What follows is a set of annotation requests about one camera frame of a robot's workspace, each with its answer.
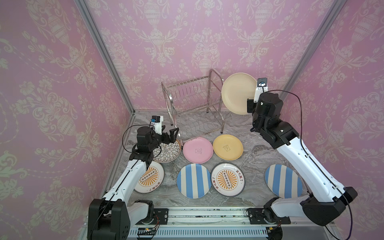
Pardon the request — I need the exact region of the cream beige plate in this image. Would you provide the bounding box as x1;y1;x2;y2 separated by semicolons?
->
221;73;257;115

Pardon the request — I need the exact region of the pink bear plate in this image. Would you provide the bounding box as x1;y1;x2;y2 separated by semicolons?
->
183;137;214;164

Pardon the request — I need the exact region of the yellow bear plate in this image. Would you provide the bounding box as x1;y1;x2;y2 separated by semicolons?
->
213;135;244;161

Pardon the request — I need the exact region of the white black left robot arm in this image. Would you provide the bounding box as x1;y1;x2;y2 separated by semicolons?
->
87;123;179;240

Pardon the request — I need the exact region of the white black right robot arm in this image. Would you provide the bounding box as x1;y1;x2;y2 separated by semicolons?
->
247;90;358;226

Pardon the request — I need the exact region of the stainless steel dish rack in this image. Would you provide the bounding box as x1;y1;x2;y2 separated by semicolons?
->
161;69;225;142

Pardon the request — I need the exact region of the brown rim petal pattern plate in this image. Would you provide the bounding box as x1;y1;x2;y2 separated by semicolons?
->
153;140;182;164

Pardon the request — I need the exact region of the left orange sunburst plate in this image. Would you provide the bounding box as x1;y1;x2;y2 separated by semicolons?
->
134;162;165;194

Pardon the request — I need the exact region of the orange sunburst plate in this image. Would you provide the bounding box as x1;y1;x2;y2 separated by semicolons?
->
134;162;165;194
211;163;246;197

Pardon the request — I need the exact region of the centre blue striped plate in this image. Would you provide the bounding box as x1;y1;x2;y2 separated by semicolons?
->
177;164;212;199

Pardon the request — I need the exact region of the blue striped plate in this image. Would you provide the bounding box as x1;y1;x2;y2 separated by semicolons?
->
265;165;303;199
177;164;212;199

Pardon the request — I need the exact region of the centre orange sunburst plate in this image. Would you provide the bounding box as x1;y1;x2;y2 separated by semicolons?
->
211;163;246;197

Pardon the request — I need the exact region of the right blue striped plate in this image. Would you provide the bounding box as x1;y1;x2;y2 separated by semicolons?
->
265;165;303;199

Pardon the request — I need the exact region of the small circuit board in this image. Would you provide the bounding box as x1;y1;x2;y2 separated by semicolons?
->
137;228;158;238

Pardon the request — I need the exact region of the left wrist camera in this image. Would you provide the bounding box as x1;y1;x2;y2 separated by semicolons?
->
151;116;164;135

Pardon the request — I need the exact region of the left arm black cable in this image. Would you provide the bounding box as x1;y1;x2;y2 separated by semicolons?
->
121;124;152;154

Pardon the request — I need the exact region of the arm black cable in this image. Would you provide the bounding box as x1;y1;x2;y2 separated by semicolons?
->
121;124;152;154
263;89;354;240

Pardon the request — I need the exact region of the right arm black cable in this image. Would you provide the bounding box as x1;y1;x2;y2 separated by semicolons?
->
263;89;354;240

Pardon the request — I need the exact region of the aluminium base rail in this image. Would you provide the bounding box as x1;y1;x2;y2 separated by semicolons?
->
127;207;342;240

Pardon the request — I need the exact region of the left aluminium corner post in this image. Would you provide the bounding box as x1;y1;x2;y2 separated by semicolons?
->
74;0;135;116

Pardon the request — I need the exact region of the aluminium corner post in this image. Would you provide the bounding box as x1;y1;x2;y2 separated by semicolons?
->
74;0;135;116
283;0;347;92

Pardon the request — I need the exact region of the right aluminium corner post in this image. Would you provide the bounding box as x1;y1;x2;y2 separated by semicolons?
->
283;0;347;92

